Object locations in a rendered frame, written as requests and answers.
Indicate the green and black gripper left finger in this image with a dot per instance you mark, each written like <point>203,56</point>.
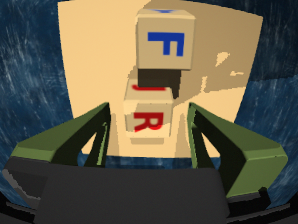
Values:
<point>62,143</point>

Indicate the beige letter block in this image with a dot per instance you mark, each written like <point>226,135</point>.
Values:
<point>148,108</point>
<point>165,39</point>

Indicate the beige mat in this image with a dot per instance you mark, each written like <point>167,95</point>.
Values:
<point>99,56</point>

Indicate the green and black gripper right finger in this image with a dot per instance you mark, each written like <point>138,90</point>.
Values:
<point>249,163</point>

